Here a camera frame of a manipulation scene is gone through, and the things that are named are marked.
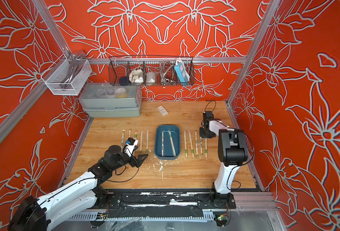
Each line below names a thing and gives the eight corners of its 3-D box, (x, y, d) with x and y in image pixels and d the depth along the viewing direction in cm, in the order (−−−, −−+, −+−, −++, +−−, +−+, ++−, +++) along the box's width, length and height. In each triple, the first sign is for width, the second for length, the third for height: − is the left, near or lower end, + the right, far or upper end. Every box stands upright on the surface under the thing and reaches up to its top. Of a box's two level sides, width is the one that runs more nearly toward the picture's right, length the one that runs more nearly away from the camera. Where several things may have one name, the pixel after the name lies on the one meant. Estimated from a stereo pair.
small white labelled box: (163, 116, 113) (163, 114, 111) (157, 108, 118) (157, 107, 116) (168, 113, 114) (168, 112, 113) (161, 106, 120) (161, 104, 118)
